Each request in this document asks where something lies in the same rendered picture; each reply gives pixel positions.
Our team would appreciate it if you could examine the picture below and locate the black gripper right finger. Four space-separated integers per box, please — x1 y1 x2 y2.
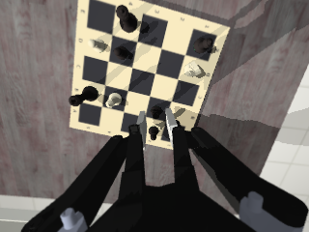
165 108 309 232

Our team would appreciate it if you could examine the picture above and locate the cream and black chessboard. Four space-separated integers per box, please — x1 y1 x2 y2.
70 0 230 150

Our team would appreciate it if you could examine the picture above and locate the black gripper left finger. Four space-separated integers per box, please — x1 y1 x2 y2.
21 111 147 232

